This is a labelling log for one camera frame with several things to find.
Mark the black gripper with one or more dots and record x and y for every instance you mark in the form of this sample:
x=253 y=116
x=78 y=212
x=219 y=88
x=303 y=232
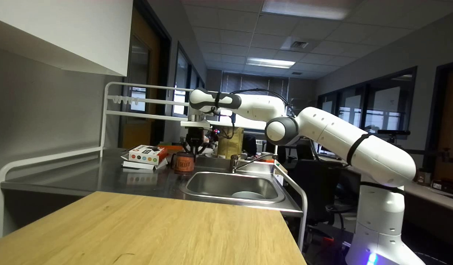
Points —
x=194 y=139

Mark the brown mug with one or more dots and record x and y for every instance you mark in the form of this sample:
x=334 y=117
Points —
x=182 y=162

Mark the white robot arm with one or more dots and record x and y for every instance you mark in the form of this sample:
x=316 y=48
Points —
x=376 y=237

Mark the sink faucet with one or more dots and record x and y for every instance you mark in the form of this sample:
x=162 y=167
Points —
x=235 y=162

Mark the stainless steel sink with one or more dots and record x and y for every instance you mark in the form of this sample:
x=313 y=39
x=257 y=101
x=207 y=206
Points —
x=219 y=187

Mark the yellow container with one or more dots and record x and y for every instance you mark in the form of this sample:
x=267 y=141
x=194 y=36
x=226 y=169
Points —
x=229 y=141

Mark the colourful box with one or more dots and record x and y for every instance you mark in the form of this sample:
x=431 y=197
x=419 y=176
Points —
x=147 y=153

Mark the white book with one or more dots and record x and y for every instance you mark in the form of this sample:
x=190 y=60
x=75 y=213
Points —
x=141 y=164

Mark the white bowl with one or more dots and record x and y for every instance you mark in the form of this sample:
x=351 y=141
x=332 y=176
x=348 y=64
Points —
x=247 y=194

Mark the white upper cabinet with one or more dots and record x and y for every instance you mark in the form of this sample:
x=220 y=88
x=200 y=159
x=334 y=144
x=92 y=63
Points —
x=82 y=35

